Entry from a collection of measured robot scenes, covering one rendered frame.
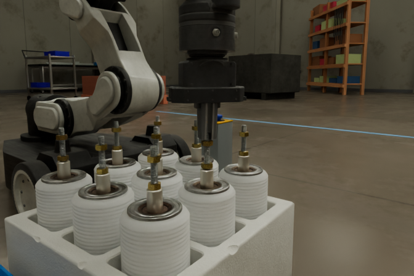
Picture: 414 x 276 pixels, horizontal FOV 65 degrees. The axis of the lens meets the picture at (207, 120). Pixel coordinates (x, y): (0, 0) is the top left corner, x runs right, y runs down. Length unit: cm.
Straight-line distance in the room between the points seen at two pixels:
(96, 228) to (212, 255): 17
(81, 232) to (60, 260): 5
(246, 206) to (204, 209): 12
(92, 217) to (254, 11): 1109
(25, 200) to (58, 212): 46
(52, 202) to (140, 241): 23
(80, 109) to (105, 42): 27
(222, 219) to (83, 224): 21
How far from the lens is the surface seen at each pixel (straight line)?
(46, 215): 64
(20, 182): 109
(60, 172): 64
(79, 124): 121
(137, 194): 61
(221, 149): 86
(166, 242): 44
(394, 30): 984
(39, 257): 62
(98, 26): 106
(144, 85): 98
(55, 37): 1005
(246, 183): 61
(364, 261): 91
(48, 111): 129
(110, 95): 96
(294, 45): 1062
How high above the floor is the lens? 43
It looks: 8 degrees down
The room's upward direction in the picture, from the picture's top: straight up
